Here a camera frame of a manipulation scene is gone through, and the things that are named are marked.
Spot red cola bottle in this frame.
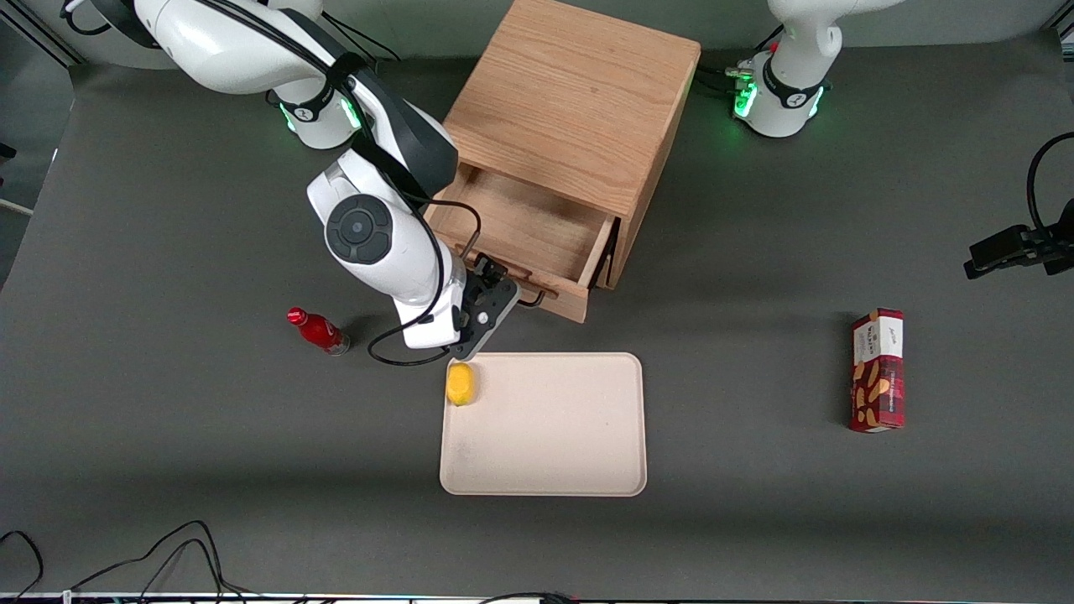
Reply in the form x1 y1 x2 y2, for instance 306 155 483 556
287 307 352 357

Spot black camera clamp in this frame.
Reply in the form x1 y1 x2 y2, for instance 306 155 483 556
963 199 1074 280

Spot beige plastic tray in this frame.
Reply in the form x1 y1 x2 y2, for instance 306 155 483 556
439 351 649 497

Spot black looped cable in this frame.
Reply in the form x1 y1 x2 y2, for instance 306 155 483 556
1027 132 1074 232

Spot aluminium frame rail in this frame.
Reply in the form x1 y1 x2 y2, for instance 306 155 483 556
0 0 85 68

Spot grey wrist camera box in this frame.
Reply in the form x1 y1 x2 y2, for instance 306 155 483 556
451 275 523 363

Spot red cookie box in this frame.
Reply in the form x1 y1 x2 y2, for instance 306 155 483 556
847 308 906 434

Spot wooden drawer with black handle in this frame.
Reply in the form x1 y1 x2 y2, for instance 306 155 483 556
422 162 618 325

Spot wooden drawer cabinet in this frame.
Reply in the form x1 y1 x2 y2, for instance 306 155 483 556
442 0 702 290

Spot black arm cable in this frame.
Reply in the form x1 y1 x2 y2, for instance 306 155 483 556
59 0 486 368

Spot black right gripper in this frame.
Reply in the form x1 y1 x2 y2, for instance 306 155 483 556
457 254 515 341

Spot black floor cable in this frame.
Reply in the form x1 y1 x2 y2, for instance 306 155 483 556
0 530 44 601
474 591 580 604
69 520 253 601
134 537 227 603

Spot yellow lemon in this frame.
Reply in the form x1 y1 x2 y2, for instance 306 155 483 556
446 362 477 407

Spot black base cable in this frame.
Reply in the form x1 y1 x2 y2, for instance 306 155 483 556
321 12 401 65
695 65 756 95

